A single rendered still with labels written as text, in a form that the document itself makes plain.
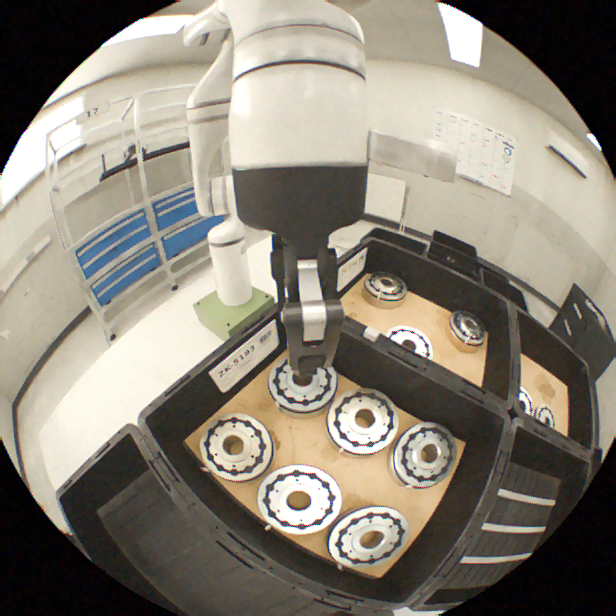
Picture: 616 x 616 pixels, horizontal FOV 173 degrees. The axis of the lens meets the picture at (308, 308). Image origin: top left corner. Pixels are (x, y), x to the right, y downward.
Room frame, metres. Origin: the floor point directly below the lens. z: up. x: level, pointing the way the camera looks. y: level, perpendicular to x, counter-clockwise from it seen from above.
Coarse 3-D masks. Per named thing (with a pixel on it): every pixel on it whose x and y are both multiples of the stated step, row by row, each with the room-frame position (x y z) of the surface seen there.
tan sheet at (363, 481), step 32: (288, 352) 0.23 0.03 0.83; (256, 384) 0.17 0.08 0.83; (352, 384) 0.17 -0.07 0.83; (256, 416) 0.11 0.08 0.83; (288, 416) 0.11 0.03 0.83; (320, 416) 0.11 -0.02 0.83; (192, 448) 0.04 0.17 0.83; (288, 448) 0.06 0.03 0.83; (320, 448) 0.06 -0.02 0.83; (384, 448) 0.05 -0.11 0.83; (224, 480) 0.00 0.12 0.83; (352, 480) 0.01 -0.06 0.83; (384, 480) 0.00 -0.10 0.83; (448, 480) -0.03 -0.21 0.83; (256, 512) -0.04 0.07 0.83; (416, 512) -0.07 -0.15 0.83; (320, 544) -0.09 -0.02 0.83
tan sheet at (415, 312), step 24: (360, 288) 0.42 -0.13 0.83; (360, 312) 0.34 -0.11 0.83; (384, 312) 0.34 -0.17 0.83; (408, 312) 0.34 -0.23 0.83; (432, 312) 0.33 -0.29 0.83; (432, 336) 0.26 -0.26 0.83; (432, 360) 0.20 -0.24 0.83; (456, 360) 0.20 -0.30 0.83; (480, 360) 0.19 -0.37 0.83; (480, 384) 0.13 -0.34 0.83
